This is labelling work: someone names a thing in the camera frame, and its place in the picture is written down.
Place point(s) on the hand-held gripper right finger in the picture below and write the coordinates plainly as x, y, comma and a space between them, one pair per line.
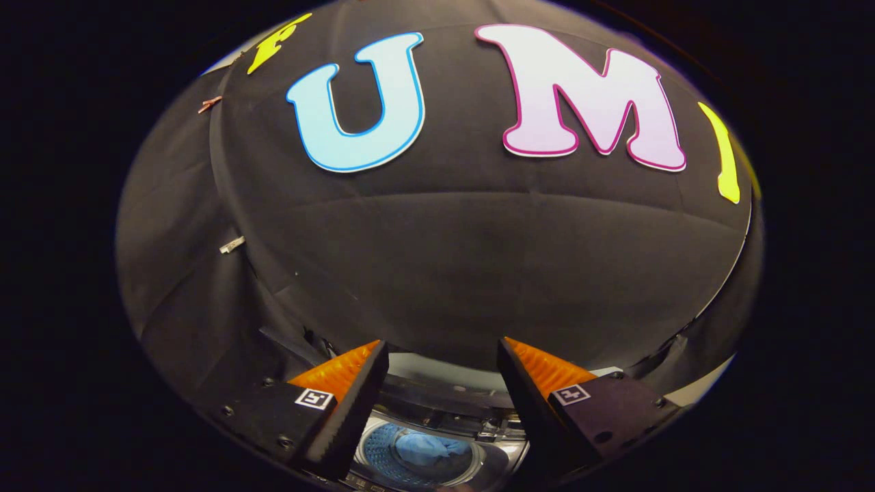
530, 410

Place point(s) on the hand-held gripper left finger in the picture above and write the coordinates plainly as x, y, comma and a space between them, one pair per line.
352, 417

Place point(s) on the light blue button shirt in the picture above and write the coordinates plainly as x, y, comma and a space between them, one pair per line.
427, 451

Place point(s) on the black backdrop cloth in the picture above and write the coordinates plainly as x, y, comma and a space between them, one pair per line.
444, 239

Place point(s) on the silver metal clip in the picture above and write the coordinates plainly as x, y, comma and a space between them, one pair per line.
232, 244

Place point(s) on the reddish metal clip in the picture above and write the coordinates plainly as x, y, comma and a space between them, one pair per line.
210, 104

